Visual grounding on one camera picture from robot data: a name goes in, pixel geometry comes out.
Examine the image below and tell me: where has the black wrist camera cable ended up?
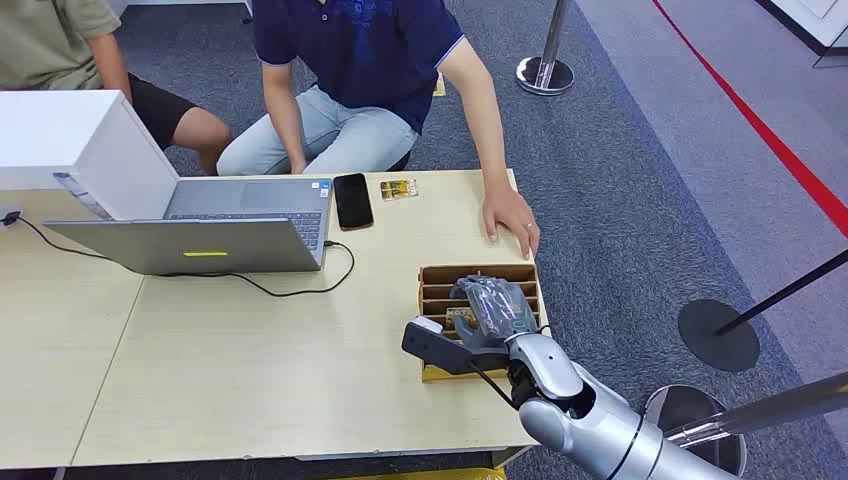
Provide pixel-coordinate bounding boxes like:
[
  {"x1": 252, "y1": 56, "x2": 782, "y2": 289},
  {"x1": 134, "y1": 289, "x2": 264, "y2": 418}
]
[{"x1": 468, "y1": 362, "x2": 518, "y2": 411}]

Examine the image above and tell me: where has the chrome stanchion with round base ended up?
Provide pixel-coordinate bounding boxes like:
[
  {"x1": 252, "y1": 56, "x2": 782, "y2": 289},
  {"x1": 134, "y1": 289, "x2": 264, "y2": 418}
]
[
  {"x1": 642, "y1": 369, "x2": 848, "y2": 478},
  {"x1": 515, "y1": 0, "x2": 576, "y2": 97}
]

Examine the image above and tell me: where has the white cabinet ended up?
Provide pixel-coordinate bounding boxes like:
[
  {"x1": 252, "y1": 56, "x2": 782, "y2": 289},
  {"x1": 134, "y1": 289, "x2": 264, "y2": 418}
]
[{"x1": 755, "y1": 0, "x2": 848, "y2": 69}]

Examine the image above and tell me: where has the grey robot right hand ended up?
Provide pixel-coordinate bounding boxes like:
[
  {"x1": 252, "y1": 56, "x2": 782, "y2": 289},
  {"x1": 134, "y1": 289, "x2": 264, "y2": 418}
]
[{"x1": 449, "y1": 274, "x2": 539, "y2": 351}]

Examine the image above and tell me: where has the person's left hand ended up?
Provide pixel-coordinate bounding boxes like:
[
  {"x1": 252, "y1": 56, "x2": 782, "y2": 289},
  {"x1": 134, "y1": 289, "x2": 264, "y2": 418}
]
[{"x1": 481, "y1": 187, "x2": 541, "y2": 261}]

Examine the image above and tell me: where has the grey laptop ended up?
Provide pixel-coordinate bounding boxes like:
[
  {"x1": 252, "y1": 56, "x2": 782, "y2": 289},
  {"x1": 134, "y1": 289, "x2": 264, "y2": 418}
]
[{"x1": 43, "y1": 177, "x2": 333, "y2": 277}]

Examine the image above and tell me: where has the black laptop power cable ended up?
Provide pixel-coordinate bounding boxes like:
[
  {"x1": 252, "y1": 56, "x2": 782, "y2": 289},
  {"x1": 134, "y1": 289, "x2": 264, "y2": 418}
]
[{"x1": 0, "y1": 210, "x2": 356, "y2": 299}]

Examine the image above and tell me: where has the white box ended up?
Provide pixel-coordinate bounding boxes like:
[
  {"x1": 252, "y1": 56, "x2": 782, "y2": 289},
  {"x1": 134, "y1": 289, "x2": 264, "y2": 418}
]
[{"x1": 0, "y1": 89, "x2": 180, "y2": 222}]

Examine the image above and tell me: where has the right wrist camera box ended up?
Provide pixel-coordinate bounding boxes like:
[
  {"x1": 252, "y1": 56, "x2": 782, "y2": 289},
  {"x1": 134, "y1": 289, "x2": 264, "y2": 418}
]
[{"x1": 400, "y1": 315, "x2": 511, "y2": 376}]

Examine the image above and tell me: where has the yellow printed card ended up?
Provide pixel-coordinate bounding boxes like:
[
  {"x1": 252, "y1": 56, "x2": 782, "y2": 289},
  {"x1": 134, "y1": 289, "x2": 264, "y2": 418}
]
[
  {"x1": 445, "y1": 306, "x2": 478, "y2": 333},
  {"x1": 379, "y1": 178, "x2": 419, "y2": 202}
]

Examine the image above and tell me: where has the person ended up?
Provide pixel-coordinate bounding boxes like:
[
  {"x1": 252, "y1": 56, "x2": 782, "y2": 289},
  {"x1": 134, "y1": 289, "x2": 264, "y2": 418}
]
[
  {"x1": 216, "y1": 0, "x2": 541, "y2": 261},
  {"x1": 0, "y1": 0, "x2": 232, "y2": 177}
]

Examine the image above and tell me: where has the brown cardboard card holder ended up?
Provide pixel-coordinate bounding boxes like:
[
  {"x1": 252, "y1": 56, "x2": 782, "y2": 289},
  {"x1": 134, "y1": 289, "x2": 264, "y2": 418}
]
[{"x1": 417, "y1": 263, "x2": 550, "y2": 384}]

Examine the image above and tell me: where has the black stanchion with flat base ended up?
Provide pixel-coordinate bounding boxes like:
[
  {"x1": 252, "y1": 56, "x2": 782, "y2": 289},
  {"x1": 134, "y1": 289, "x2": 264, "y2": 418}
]
[{"x1": 677, "y1": 248, "x2": 848, "y2": 374}]

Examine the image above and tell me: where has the yellow object under desk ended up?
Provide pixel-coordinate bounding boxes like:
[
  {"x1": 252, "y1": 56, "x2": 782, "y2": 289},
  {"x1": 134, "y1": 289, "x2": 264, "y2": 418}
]
[{"x1": 331, "y1": 466, "x2": 508, "y2": 480}]

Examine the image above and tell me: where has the black smartphone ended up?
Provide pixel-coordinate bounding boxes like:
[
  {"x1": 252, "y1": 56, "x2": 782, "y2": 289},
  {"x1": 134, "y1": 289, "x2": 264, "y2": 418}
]
[{"x1": 332, "y1": 172, "x2": 375, "y2": 232}]

